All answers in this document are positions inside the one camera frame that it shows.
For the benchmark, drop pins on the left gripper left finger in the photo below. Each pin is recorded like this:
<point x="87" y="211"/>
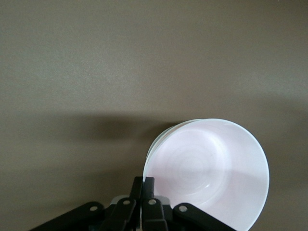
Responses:
<point x="125" y="211"/>

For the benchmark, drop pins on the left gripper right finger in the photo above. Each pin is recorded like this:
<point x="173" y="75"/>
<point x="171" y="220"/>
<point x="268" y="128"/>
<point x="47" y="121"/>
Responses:
<point x="154" y="214"/>

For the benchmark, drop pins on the pink plastic bowl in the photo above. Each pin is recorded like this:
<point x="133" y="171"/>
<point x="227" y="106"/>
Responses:
<point x="207" y="168"/>

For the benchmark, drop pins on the white plastic bowl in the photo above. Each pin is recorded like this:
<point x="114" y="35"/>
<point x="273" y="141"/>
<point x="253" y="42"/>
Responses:
<point x="157" y="140"/>

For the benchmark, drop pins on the brown table cover sheet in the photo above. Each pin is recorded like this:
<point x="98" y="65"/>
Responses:
<point x="120" y="60"/>

